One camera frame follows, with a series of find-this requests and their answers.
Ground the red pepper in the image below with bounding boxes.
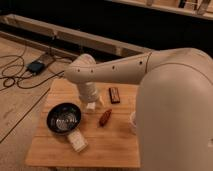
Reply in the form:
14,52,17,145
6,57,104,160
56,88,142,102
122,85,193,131
99,109,112,127

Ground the wooden table board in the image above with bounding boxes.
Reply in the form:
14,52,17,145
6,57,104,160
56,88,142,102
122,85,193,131
25,78,141,169

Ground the white sponge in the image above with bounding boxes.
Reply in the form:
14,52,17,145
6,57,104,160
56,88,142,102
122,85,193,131
68,129,88,152

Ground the dark brown rectangular block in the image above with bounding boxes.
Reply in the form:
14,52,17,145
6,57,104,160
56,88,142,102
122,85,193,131
109,87,120,104

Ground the black metal bowl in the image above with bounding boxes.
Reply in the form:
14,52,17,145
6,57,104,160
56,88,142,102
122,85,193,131
46,103,81,135

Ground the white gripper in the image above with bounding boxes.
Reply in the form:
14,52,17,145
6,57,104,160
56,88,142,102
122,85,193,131
77,82,104,112

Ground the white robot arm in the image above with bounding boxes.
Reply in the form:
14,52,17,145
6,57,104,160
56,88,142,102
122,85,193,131
65,48,213,171

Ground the black floor cable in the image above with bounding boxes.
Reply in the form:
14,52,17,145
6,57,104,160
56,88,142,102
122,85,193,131
0,44,81,144

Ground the white cup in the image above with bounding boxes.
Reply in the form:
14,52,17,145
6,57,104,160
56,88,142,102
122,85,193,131
129,111,136,135

